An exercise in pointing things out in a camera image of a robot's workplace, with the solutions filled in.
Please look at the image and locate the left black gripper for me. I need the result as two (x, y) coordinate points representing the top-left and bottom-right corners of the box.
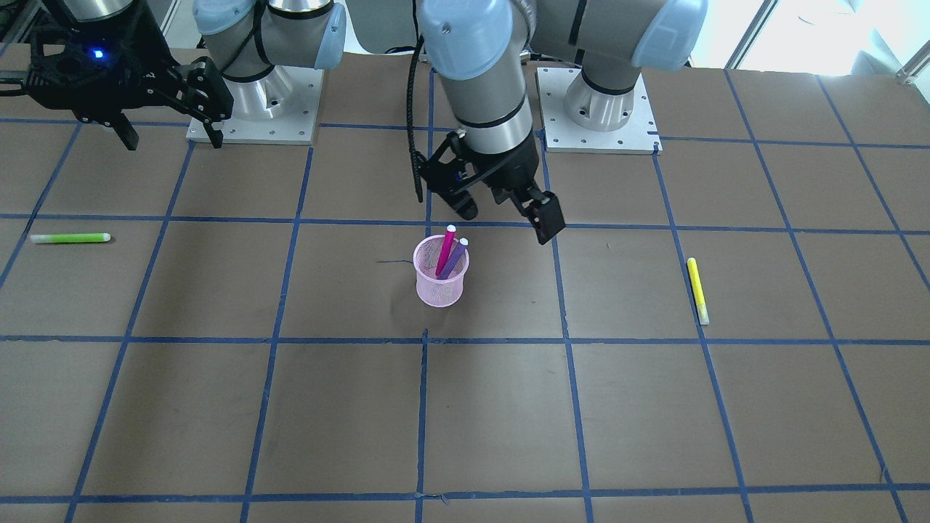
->
(454, 134), (567, 245)

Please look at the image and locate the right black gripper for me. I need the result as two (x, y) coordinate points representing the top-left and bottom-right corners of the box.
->
(21, 15), (235, 151)

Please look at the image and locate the purple pen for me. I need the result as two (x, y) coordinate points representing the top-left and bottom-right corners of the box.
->
(439, 238), (469, 280)

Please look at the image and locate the pink pen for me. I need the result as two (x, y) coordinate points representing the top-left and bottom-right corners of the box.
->
(434, 224), (456, 279)

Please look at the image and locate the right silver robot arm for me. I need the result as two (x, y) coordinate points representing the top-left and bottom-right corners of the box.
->
(2, 1), (347, 151)

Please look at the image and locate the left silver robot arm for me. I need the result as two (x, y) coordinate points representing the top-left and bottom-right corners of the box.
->
(409, 1), (710, 244)

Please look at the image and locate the pink mesh cup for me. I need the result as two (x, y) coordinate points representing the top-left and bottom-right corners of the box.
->
(412, 235), (469, 308)

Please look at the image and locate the green highlighter pen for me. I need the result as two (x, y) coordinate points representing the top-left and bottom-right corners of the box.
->
(28, 232), (112, 245)

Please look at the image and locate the yellow highlighter pen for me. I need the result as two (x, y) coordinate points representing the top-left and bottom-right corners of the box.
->
(685, 257), (711, 325)

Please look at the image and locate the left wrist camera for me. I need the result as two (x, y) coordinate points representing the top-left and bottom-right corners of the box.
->
(410, 130), (484, 211)

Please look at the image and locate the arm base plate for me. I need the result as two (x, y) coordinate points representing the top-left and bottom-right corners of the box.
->
(537, 67), (663, 155)
(215, 66), (326, 146)

